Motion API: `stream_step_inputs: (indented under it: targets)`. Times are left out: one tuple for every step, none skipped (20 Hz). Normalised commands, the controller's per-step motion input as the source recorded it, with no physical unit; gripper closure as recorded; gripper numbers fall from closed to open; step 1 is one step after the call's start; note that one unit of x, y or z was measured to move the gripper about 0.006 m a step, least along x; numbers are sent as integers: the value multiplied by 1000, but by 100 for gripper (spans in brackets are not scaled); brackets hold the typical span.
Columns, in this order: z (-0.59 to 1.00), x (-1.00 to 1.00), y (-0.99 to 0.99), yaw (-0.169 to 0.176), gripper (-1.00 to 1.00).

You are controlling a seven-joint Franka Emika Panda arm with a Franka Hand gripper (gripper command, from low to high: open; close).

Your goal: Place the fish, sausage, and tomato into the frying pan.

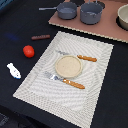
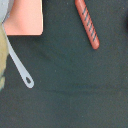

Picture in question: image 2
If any grey frying pan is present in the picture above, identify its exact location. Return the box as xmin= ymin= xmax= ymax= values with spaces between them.
xmin=0 ymin=0 xmax=34 ymax=90

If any pink stove board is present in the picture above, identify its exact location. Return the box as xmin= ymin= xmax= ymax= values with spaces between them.
xmin=4 ymin=0 xmax=43 ymax=35

